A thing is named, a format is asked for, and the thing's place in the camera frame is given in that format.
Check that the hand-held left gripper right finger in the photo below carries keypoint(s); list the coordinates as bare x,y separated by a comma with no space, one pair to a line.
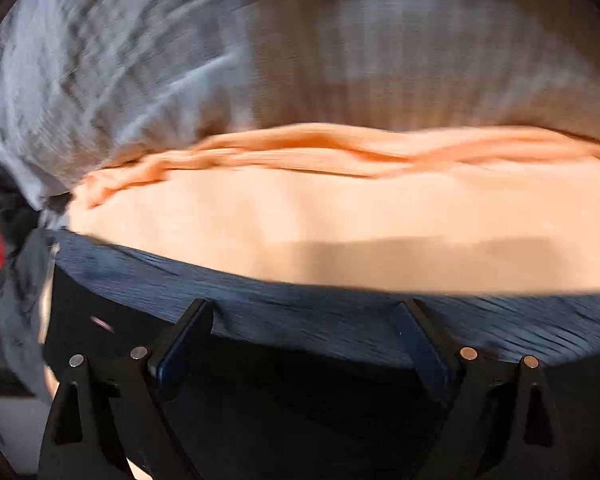
431,356

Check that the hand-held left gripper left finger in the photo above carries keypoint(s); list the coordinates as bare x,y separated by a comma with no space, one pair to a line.
178,360

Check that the black pants with blue waistband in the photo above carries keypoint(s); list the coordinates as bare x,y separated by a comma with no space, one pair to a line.
300,322

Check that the grey cloth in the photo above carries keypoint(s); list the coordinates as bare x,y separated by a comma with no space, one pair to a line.
22,310

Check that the peach bed sheet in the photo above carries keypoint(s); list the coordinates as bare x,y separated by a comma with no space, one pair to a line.
330,220

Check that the grey white striped duvet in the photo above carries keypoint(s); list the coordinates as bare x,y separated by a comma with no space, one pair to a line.
105,60

